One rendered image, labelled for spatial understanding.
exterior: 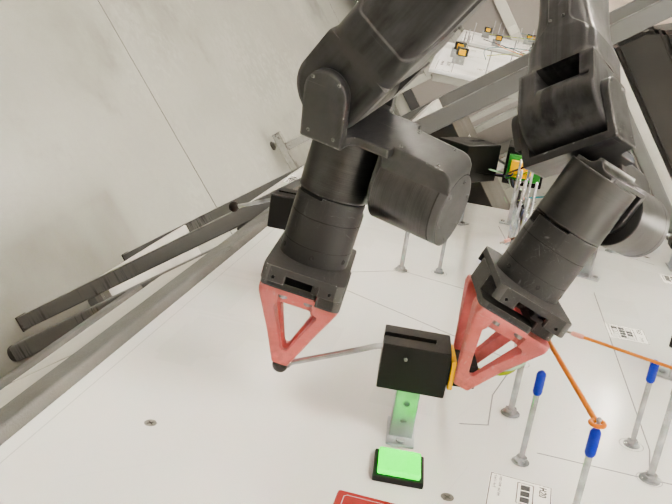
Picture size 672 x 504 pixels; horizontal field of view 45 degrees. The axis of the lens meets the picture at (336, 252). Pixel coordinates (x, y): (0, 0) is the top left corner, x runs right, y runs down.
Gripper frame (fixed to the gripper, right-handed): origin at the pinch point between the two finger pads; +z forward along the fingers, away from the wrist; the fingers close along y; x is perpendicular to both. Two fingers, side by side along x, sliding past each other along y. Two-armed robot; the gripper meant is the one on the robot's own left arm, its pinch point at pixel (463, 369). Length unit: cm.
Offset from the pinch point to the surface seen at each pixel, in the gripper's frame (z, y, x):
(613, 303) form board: -4, 45, -27
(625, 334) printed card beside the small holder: -3.6, 32.9, -25.4
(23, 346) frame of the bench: 85, 104, 52
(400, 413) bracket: 5.9, -1.0, 2.5
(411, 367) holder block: 1.4, -2.1, 4.4
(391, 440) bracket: 8.1, -1.8, 2.1
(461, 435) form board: 5.9, 1.4, -3.9
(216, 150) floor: 65, 274, 50
